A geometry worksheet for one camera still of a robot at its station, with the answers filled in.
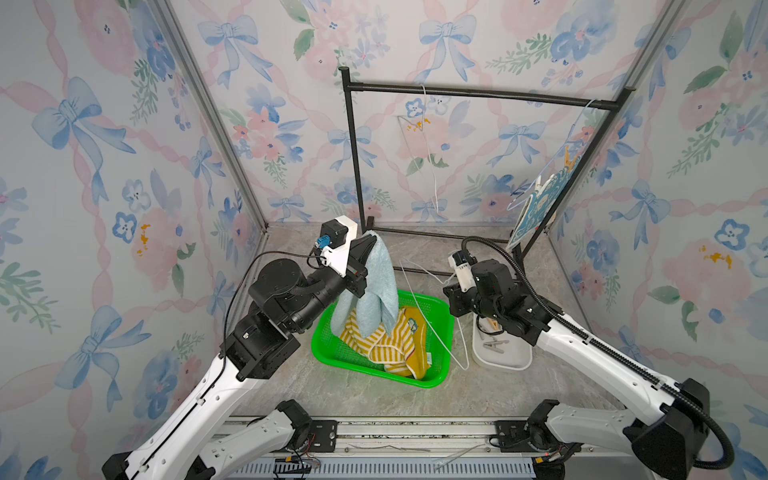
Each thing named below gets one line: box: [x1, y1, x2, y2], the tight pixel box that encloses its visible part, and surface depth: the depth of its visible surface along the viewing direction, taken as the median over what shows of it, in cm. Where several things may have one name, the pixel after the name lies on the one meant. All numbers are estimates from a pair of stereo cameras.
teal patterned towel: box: [506, 156, 582, 250], surface depth 87 cm
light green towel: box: [330, 230, 399, 339], surface depth 65 cm
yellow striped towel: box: [340, 307, 432, 380], surface depth 85 cm
